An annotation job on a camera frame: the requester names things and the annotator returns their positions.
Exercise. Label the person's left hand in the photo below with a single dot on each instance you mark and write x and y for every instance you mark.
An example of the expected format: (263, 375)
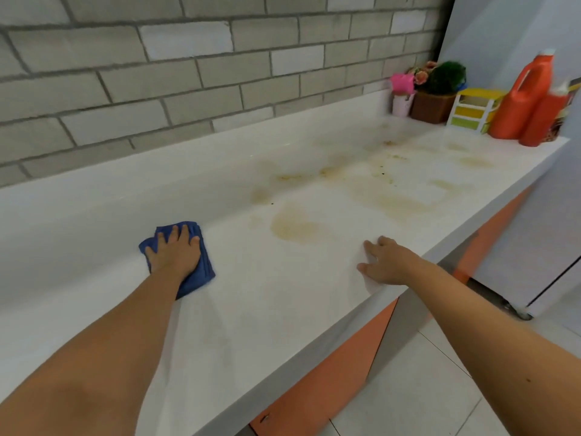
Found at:
(174, 256)

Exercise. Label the person's right hand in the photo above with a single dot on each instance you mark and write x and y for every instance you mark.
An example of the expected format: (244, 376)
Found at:
(390, 265)

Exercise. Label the blue cloth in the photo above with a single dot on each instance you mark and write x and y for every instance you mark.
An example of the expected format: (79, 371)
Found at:
(202, 272)

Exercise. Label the brown tissue box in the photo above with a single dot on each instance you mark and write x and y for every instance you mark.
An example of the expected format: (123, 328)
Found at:
(431, 108)

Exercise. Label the yellow mini drawer organizer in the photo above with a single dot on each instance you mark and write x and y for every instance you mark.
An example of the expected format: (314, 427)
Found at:
(474, 111)

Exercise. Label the orange plastic jug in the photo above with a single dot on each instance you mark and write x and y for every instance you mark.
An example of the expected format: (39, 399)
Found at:
(522, 104)

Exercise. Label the red squeeze bottle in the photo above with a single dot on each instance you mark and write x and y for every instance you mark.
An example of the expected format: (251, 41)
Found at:
(542, 118)

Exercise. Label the black coffee granules pouch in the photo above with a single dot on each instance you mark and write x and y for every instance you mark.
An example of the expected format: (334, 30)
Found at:
(563, 118)

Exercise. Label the person's left forearm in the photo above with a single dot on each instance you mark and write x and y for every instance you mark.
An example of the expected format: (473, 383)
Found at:
(91, 363)

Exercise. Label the person's right forearm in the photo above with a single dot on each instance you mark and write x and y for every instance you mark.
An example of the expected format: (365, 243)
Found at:
(499, 354)

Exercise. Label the white countertop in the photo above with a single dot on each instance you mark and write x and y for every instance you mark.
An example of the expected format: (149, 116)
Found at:
(317, 276)

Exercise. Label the orange cabinet front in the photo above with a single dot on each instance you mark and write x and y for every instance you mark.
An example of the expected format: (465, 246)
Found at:
(327, 385)

